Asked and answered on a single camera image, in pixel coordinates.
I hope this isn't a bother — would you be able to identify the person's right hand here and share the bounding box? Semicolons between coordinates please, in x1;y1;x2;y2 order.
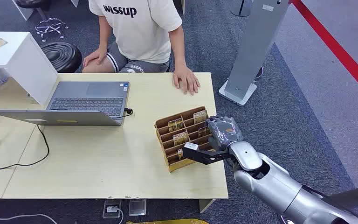
83;47;108;68

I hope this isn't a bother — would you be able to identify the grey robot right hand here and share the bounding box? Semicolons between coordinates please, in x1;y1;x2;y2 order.
206;116;244;152

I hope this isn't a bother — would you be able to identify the person's left hand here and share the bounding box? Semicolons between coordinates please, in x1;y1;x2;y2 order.
172;65;201;96

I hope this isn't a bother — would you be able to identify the person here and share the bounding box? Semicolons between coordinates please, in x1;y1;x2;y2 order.
82;0;201;96

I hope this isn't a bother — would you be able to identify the brown cardboard card holder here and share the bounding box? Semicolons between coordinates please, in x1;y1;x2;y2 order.
154;106;220;173

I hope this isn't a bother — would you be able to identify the black round stool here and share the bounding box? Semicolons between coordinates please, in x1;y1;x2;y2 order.
41;42;83;74

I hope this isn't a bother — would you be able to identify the grey open laptop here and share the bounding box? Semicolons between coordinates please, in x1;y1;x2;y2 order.
0;81;131;127

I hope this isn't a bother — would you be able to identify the black stool with chrome base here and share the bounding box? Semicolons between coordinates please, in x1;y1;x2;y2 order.
14;0;69;42

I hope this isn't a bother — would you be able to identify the white box cabinet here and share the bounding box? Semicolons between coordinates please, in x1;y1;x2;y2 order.
0;31;59;106

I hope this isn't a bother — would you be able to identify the grey standing pillar kiosk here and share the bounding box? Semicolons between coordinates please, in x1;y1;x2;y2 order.
218;0;291;107

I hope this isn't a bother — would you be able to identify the white desk leg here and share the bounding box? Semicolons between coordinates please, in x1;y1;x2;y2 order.
199;199;217;214

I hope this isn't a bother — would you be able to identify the round grey stand base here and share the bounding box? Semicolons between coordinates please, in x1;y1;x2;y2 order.
230;0;255;18

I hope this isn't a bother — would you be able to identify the yellow object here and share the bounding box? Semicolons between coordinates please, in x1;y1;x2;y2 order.
125;218;210;224

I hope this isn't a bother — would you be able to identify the metal floor plate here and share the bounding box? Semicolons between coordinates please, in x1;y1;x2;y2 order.
128;199;147;217

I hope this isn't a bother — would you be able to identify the floor socket box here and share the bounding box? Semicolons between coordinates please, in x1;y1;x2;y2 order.
102;200;122;219

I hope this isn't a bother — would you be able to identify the black laptop charger cable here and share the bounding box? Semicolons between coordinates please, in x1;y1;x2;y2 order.
111;108;134;120

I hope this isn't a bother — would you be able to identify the black desk cable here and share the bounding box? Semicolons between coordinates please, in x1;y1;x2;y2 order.
0;124;50;171

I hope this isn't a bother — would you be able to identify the white plug cable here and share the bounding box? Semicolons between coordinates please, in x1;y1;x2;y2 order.
106;206;124;224

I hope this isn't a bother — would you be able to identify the white floor cable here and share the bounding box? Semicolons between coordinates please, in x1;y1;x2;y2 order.
0;213;58;224

